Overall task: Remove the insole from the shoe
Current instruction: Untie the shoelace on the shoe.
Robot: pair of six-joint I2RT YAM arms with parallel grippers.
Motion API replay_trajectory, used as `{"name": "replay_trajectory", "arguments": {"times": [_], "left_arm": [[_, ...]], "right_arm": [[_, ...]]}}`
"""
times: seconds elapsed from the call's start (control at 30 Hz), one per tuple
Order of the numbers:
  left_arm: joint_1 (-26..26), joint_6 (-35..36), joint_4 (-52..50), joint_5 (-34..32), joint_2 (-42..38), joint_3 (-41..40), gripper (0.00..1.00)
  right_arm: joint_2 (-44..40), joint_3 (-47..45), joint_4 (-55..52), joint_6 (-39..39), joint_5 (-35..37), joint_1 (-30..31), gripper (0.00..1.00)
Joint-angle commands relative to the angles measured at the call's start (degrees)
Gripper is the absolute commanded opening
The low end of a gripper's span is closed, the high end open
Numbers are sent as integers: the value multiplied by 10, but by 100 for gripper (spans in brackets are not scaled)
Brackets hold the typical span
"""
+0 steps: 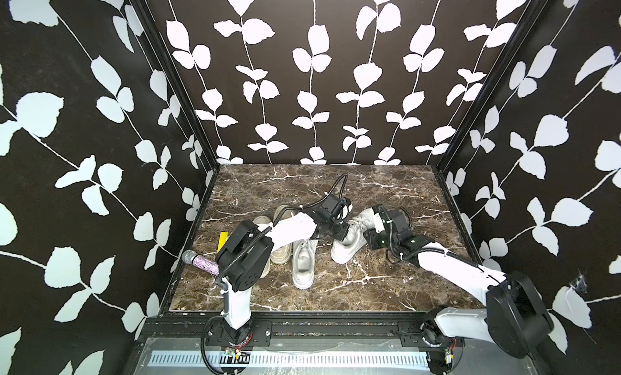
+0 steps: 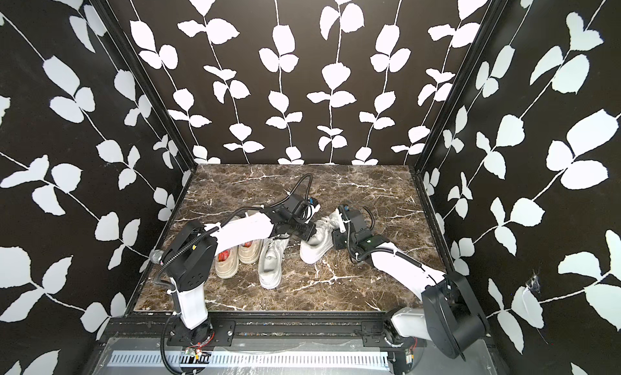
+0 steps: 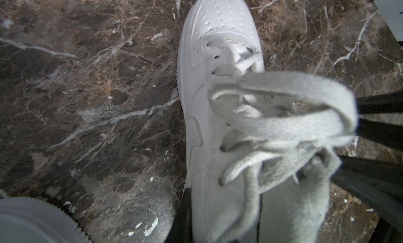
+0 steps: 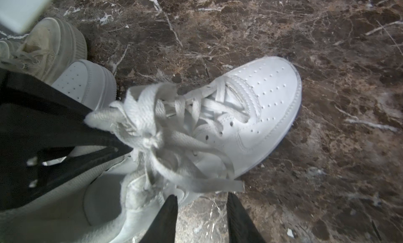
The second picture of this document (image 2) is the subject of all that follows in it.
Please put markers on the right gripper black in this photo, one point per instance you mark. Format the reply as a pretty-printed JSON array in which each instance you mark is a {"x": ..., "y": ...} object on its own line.
[{"x": 337, "y": 240}]

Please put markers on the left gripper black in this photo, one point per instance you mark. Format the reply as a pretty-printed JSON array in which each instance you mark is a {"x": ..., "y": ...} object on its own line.
[{"x": 310, "y": 232}]

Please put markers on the white sneaker one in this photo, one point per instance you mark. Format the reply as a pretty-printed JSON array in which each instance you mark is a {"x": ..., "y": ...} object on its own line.
[
  {"x": 270, "y": 262},
  {"x": 321, "y": 242}
]

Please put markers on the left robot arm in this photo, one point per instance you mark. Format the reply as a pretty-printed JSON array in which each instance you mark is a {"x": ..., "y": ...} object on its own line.
[{"x": 185, "y": 266}]

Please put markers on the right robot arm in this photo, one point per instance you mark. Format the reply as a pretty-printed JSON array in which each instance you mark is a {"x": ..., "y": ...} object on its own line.
[{"x": 450, "y": 317}]

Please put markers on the beige sneaker right one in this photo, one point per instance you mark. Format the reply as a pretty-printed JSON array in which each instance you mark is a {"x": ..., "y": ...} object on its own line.
[{"x": 249, "y": 252}]

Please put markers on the beige sneaker one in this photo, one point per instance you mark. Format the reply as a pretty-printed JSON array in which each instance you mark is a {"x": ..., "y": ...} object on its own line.
[
  {"x": 227, "y": 263},
  {"x": 249, "y": 252}
]

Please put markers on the beige sneaker left one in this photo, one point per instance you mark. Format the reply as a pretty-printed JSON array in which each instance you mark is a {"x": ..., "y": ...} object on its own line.
[{"x": 227, "y": 263}]

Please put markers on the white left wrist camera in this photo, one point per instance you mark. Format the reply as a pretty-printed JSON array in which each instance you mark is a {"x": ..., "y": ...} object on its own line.
[{"x": 312, "y": 207}]

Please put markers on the white slotted cable duct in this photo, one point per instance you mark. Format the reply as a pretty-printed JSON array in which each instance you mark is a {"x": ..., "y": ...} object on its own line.
[{"x": 227, "y": 359}]

